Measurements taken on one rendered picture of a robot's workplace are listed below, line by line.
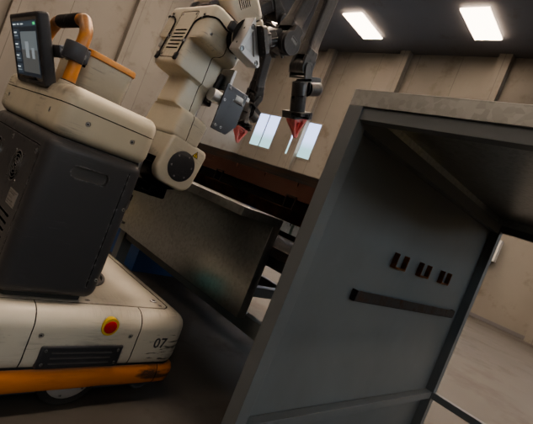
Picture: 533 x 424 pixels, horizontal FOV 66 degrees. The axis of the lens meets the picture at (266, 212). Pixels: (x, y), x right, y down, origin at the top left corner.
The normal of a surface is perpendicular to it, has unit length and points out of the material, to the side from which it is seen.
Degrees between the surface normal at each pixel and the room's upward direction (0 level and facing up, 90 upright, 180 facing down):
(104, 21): 90
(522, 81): 90
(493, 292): 90
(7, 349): 90
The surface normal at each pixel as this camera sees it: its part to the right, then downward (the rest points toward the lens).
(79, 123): 0.68, 0.29
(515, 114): -0.66, -0.24
